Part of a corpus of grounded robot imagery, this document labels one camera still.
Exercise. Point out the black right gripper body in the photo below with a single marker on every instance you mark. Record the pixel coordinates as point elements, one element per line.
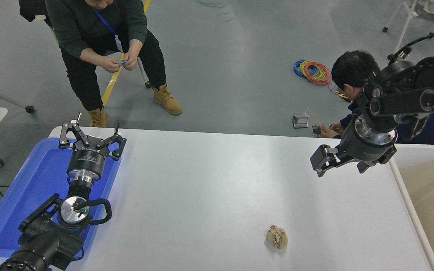
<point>360,150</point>

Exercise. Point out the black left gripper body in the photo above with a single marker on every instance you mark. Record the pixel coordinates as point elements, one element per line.
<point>87,162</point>

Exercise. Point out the tan paper ball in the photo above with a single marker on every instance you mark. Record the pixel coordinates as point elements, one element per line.
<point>277,238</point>

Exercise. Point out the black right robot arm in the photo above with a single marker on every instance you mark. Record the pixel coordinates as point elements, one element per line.
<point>409,90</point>

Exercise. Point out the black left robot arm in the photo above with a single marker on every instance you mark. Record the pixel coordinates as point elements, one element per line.
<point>43,241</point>

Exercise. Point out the person's left hand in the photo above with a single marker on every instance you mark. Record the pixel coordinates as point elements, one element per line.
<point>330,132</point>
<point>131,60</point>

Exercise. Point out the person's right hand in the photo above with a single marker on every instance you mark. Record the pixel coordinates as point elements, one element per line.
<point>110,64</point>

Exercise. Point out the small metal box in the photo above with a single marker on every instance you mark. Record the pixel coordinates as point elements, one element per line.
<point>300,119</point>

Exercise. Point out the blue plastic tray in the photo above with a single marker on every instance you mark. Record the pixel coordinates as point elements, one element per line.
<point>32,180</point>

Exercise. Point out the crouching person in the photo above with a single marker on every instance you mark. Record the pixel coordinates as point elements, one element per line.
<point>352,67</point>

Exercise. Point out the seated person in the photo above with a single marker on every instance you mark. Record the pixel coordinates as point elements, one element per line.
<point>89,26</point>

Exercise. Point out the white framed chair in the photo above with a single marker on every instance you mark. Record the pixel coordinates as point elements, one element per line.
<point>407,17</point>

